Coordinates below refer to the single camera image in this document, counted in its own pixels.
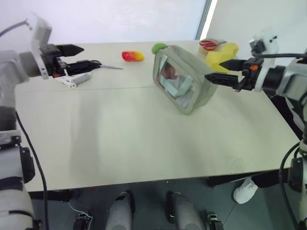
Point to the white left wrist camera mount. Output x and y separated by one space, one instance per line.
39 31

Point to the red yellow toy fruit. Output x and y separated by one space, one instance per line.
132 56

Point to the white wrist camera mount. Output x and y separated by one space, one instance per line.
268 40
39 31

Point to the pink cloth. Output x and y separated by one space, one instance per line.
170 71

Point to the light blue plastic container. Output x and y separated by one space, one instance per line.
183 86

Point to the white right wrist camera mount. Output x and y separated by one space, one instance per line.
268 40

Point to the grey robot left leg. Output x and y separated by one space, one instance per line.
120 213

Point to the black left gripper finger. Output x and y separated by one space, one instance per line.
70 50
81 67

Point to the green round toy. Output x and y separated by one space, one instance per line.
158 47

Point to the grey window frame post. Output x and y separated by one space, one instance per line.
205 19

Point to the grey robot right leg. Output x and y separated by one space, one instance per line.
184 210

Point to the grey robot leg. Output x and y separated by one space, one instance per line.
184 210
120 213

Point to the yellow angular plastic object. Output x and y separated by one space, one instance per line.
223 56

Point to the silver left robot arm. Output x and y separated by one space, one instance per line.
9 62

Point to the silver pen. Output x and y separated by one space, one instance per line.
111 67

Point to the grey transparent zip pouch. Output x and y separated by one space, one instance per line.
194 69

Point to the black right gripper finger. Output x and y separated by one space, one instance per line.
225 79
233 65

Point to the black table frame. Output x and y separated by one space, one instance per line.
52 195

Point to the white shoe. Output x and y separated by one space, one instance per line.
244 191

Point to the black trouser leg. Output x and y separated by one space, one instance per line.
267 179

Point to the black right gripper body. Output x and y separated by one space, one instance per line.
250 72

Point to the white plastic tube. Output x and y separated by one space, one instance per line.
80 78

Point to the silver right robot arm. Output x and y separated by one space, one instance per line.
295 72

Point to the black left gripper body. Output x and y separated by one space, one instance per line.
51 60

